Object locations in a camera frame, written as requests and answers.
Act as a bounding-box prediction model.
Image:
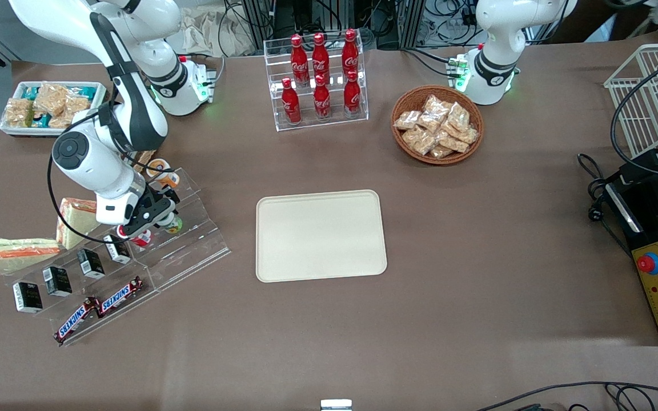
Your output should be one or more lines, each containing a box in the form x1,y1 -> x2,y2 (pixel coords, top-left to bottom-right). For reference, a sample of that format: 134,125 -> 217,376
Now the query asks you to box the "beige plastic tray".
256,190 -> 388,284

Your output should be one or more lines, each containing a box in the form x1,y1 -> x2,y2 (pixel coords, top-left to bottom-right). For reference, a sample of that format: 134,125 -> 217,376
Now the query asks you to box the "long black cable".
475,381 -> 658,411

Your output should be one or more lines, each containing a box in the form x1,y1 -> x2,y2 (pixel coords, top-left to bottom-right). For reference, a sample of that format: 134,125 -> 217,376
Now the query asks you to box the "white plastic bin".
0,80 -> 109,138

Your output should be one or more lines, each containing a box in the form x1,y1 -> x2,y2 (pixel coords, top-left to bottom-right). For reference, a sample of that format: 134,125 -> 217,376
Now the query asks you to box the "aluminium frame rack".
238,0 -> 478,50

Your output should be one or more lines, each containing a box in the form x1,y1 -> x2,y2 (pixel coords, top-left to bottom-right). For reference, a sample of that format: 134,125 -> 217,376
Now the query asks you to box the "crumpled clear plastic sheet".
179,6 -> 262,58

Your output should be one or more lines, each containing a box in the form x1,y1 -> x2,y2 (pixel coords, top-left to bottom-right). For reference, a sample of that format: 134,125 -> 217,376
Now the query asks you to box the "looped black cable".
604,384 -> 649,411

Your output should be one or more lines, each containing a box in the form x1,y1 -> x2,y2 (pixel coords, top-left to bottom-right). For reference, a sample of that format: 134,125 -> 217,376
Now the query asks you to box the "black machine with yellow panel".
606,128 -> 658,347

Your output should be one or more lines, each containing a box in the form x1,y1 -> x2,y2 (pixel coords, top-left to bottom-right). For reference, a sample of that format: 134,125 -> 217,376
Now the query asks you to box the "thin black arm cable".
47,108 -> 135,245

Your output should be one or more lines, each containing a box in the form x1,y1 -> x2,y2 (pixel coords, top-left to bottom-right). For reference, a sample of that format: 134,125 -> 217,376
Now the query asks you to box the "wrapped sandwich with green filling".
0,236 -> 60,249

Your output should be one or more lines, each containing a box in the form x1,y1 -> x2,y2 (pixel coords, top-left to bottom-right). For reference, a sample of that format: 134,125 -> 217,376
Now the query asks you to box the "white wire basket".
603,42 -> 658,160

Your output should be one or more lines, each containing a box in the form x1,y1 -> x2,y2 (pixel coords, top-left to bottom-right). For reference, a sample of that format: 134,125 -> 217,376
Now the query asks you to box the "thick black cable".
609,51 -> 658,179

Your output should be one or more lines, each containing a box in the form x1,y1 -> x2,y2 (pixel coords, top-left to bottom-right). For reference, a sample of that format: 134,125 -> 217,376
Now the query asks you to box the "clear pack of rice crisps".
4,98 -> 34,128
33,83 -> 69,118
48,96 -> 91,130

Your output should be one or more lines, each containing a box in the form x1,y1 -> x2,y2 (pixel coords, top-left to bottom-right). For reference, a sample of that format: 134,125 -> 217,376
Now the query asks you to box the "black power cable with plug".
577,152 -> 633,259

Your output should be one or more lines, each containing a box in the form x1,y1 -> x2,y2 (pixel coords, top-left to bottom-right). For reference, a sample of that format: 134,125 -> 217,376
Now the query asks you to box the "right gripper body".
96,183 -> 176,229

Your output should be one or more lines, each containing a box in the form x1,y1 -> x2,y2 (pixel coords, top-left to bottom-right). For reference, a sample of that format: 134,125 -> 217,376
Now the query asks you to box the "clear acrylic bottle rack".
263,31 -> 370,132

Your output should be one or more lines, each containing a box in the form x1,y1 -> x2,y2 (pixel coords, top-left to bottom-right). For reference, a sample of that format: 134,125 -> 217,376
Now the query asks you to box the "clear acrylic stepped display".
6,166 -> 232,348

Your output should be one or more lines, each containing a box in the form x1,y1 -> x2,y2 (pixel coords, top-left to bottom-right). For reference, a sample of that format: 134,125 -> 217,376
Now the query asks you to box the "Snickers bar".
95,276 -> 145,319
53,296 -> 102,345

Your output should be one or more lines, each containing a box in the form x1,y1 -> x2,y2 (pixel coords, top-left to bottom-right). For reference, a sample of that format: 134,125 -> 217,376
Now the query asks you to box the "red Coca-Cola bottle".
290,34 -> 309,87
342,29 -> 360,80
312,33 -> 331,86
281,78 -> 302,125
343,70 -> 362,118
313,74 -> 332,121

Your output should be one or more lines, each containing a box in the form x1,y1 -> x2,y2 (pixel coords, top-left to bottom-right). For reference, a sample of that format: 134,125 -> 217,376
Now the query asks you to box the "brown wicker basket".
391,85 -> 485,166

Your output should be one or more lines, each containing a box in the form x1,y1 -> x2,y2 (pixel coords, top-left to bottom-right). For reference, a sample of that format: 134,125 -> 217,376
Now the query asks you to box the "triangular wrapped sandwich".
55,198 -> 102,251

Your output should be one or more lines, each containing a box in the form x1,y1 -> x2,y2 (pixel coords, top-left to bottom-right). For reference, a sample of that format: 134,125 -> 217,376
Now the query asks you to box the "wrapped sandwich with orange filling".
0,245 -> 63,276

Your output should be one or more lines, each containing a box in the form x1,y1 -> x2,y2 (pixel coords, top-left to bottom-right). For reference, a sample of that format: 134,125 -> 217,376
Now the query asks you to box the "black gum box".
77,248 -> 106,280
103,234 -> 133,265
42,265 -> 73,298
13,281 -> 44,314

